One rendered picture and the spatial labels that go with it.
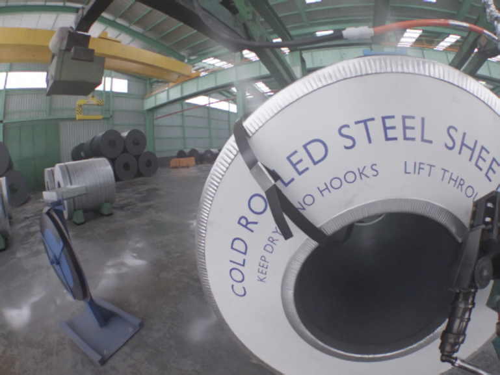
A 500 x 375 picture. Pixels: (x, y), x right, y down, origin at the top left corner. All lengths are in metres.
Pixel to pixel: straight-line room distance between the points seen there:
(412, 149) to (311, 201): 0.26
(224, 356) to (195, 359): 0.18
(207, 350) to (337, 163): 1.30
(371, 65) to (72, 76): 0.86
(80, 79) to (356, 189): 0.89
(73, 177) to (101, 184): 0.69
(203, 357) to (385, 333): 1.02
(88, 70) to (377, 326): 1.39
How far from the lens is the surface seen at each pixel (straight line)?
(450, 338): 0.51
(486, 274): 0.47
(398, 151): 0.47
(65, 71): 0.83
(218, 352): 1.43
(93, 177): 4.89
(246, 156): 0.47
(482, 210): 0.48
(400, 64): 0.51
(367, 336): 0.85
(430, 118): 0.50
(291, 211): 0.45
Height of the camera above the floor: 1.16
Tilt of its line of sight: 10 degrees down
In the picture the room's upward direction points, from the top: 3 degrees counter-clockwise
